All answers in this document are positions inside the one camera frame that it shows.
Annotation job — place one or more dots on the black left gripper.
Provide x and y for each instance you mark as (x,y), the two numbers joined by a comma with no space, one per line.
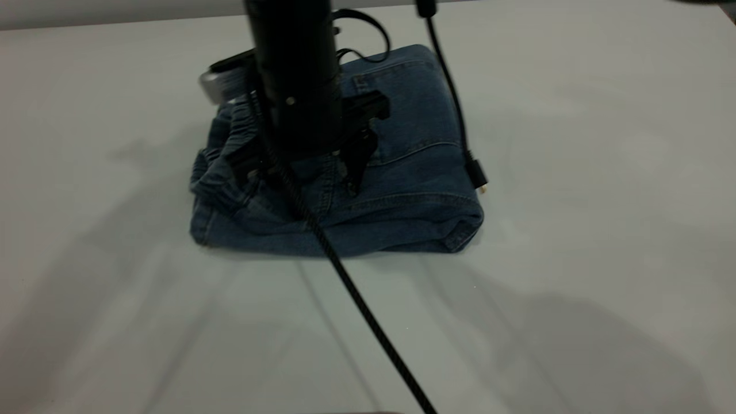
(368,106)

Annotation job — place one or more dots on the blue denim pants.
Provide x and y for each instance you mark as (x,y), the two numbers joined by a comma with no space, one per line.
(402,172)

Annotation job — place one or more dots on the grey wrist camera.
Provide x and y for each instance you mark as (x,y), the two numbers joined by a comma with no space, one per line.
(221,83)

